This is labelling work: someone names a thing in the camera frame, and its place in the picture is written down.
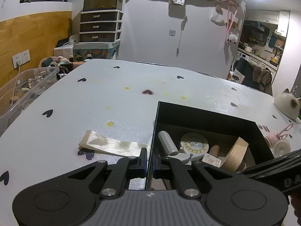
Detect white suction cup hook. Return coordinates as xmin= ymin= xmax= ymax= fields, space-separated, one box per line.
xmin=272 ymin=139 xmax=291 ymax=158

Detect wooden stamp block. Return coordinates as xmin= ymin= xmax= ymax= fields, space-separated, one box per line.
xmin=201 ymin=145 xmax=221 ymax=168

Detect wooden tape roll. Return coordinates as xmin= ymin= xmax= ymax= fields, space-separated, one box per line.
xmin=221 ymin=137 xmax=249 ymax=173

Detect black storage box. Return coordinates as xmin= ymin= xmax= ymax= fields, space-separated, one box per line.
xmin=145 ymin=100 xmax=276 ymax=191

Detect grey cylinder tube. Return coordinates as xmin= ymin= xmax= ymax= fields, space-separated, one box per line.
xmin=158 ymin=131 xmax=179 ymax=156

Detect pink scissors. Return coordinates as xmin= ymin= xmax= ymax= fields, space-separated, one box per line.
xmin=277 ymin=123 xmax=293 ymax=140

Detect pink round small object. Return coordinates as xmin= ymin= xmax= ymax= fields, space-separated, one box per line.
xmin=264 ymin=134 xmax=279 ymax=148

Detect round cream tape measure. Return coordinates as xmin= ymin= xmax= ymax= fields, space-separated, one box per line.
xmin=180 ymin=133 xmax=209 ymax=162

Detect cream satin ribbon strip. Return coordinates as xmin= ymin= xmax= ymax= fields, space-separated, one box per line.
xmin=79 ymin=130 xmax=151 ymax=157

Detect white cat shaped lamp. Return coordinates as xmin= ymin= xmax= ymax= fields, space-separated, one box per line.
xmin=274 ymin=88 xmax=300 ymax=120

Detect dark chair with clothes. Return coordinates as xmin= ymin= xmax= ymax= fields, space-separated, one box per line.
xmin=231 ymin=58 xmax=273 ymax=96

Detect teal patterned storage box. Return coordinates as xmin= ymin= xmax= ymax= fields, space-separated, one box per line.
xmin=73 ymin=42 xmax=120 ymax=61

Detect clear plastic storage bin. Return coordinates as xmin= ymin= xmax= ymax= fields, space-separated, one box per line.
xmin=0 ymin=67 xmax=59 ymax=134

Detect white three drawer cabinet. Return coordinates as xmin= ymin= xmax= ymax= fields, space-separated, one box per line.
xmin=79 ymin=9 xmax=123 ymax=43

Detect white plush wall toy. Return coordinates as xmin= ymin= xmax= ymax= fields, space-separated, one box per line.
xmin=227 ymin=34 xmax=238 ymax=44

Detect white double wall socket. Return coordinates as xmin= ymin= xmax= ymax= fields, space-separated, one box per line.
xmin=12 ymin=50 xmax=31 ymax=69

